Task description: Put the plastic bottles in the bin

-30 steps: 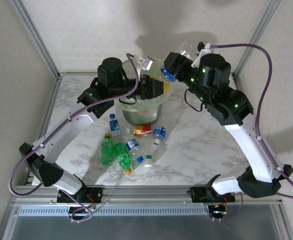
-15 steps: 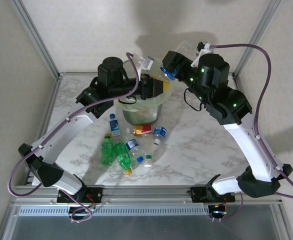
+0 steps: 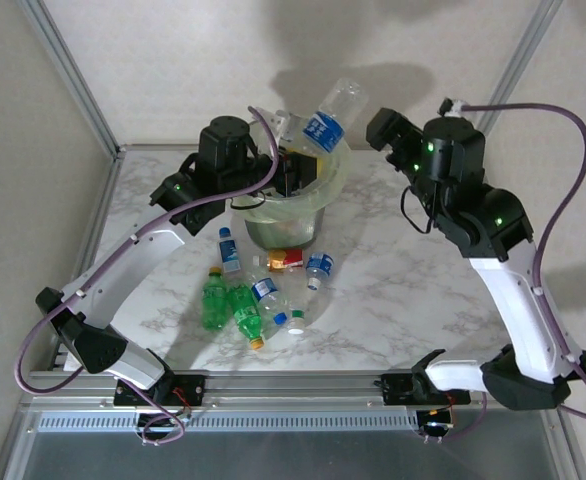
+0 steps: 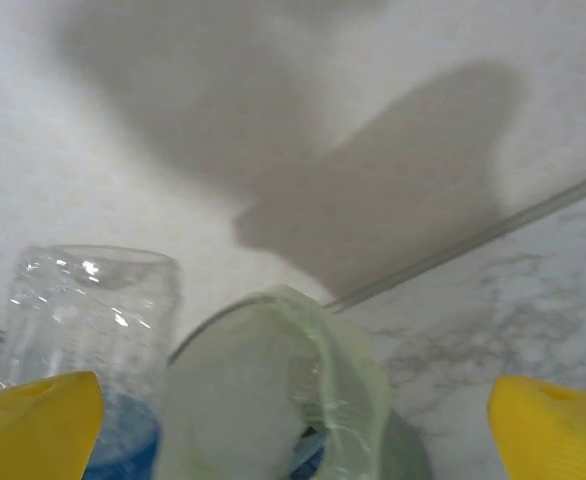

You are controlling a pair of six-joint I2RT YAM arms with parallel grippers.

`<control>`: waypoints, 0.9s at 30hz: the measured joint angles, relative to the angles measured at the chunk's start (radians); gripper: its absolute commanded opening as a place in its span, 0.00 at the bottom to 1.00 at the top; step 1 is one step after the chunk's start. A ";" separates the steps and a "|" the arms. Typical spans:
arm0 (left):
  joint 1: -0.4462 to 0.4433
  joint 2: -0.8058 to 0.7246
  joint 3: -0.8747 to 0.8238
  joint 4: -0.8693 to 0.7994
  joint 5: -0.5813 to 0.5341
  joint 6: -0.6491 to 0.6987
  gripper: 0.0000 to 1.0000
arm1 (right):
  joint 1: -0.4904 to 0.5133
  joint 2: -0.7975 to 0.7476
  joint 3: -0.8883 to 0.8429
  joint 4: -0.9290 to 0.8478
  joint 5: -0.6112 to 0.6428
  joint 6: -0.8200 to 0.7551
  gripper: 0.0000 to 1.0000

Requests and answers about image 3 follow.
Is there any small bottle blue label white cap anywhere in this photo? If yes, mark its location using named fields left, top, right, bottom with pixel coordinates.
left=304, top=251, right=337, bottom=293

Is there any aluminium frame post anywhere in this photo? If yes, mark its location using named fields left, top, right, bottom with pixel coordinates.
left=475, top=0, right=565, bottom=134
left=16, top=0, right=124, bottom=157

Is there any grey metal lower panel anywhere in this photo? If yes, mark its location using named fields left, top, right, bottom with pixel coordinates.
left=2, top=429, right=574, bottom=480

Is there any thin black right gripper cable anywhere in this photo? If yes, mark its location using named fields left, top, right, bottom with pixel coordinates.
left=400, top=184, right=447, bottom=235

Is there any aluminium frame front rail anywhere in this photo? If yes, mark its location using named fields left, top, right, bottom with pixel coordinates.
left=27, top=368, right=562, bottom=416

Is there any slotted grey cable duct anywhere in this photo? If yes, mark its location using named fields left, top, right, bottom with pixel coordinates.
left=37, top=412, right=419, bottom=434

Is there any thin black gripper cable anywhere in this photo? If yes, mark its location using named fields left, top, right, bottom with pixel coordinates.
left=400, top=184, right=447, bottom=235
left=230, top=192, right=269, bottom=212

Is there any green bottle yellow cap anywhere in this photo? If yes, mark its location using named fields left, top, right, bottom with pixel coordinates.
left=200, top=266, right=231, bottom=331

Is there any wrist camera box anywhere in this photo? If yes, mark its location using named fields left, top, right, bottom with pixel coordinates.
left=265, top=109, right=299, bottom=144
left=438, top=97, right=467, bottom=120

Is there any thin black left gripper cable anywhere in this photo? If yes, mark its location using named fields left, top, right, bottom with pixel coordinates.
left=230, top=192, right=269, bottom=212

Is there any translucent plastic bucket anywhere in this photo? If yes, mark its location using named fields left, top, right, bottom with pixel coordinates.
left=225, top=107, right=355, bottom=251

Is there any clear bottle red gold label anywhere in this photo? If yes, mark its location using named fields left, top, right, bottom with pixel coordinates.
left=251, top=248, right=305, bottom=275

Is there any green bottle orange cap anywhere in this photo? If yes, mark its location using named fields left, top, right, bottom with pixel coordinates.
left=226, top=282, right=267, bottom=351

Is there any slim clear bottle blue cap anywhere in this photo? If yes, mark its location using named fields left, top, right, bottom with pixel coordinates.
left=216, top=226, right=244, bottom=275

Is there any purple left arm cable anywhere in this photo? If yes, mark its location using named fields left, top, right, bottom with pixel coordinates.
left=13, top=105, right=282, bottom=446

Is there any small bottle green band white cap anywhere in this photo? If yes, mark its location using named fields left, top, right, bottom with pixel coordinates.
left=286, top=305, right=308, bottom=336

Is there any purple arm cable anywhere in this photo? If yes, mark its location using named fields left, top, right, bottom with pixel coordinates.
left=460, top=102, right=586, bottom=444
left=13, top=105, right=282, bottom=446

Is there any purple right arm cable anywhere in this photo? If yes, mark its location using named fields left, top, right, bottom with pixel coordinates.
left=460, top=102, right=586, bottom=444

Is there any aluminium frame side rail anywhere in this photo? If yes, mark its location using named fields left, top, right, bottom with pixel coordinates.
left=47, top=149, right=127, bottom=371

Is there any large clear bottle blue label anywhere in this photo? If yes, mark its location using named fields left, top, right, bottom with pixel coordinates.
left=301, top=77, right=369, bottom=154

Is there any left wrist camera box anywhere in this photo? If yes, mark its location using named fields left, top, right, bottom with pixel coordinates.
left=265, top=109, right=299, bottom=144

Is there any clear bottle blue label blue cap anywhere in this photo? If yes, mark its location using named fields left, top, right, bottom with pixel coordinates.
left=245, top=269, right=290, bottom=334

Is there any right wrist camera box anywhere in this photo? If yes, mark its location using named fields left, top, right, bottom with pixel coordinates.
left=438, top=97, right=467, bottom=120

